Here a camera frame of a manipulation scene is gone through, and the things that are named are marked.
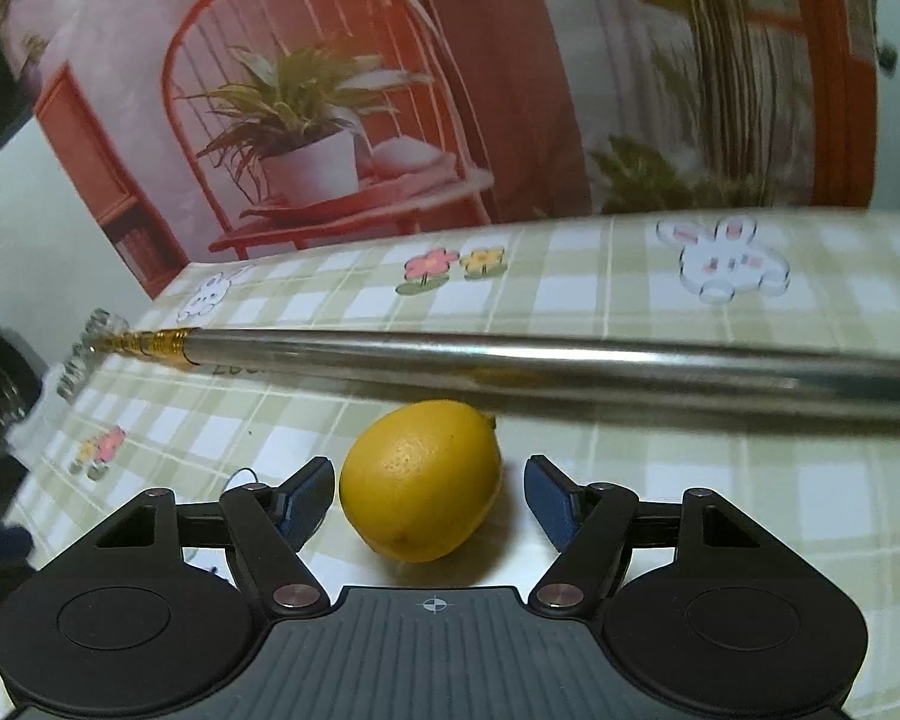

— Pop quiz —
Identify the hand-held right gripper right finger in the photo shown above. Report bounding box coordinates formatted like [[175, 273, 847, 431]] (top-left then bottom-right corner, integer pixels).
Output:
[[525, 454, 785, 614]]

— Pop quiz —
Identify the silver metal pole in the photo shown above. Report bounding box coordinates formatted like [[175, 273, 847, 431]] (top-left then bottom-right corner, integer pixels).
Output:
[[94, 326, 900, 425]]

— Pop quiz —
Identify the white plastic box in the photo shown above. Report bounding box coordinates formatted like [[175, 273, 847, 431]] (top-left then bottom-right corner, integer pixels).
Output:
[[7, 390, 68, 458]]

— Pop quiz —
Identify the green checkered rabbit tablecloth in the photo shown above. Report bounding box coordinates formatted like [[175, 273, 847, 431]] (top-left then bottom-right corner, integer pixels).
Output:
[[0, 210, 900, 720]]

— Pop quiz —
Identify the wall poster with red chair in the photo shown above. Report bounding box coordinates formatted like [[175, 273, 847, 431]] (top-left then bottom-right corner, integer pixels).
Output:
[[0, 0, 882, 297]]

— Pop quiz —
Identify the clear plastic clip strip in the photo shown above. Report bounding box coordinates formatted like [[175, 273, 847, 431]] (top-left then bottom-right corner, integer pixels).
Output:
[[56, 307, 128, 398]]

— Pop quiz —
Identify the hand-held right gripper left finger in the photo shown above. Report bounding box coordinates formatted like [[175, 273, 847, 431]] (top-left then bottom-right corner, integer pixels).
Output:
[[82, 456, 336, 616]]

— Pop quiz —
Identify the yellow lemon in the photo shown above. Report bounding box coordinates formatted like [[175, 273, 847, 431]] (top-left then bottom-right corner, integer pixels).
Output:
[[339, 400, 505, 563]]

